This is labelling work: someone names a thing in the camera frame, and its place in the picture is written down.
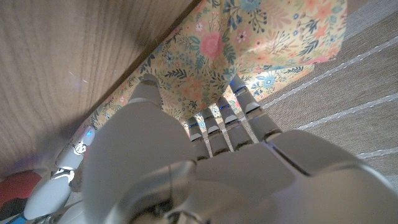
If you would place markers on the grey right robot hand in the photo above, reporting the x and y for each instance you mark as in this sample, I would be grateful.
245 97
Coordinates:
49 196

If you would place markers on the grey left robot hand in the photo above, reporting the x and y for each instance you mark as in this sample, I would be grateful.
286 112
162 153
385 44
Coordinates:
248 180

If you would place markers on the floral wrapping paper sheet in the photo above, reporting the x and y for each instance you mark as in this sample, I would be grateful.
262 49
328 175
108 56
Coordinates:
248 37

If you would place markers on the red ball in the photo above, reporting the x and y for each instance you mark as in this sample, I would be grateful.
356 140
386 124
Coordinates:
17 186

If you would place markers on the beige striped backdrop cloth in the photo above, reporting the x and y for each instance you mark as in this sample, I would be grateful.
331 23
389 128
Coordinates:
357 93

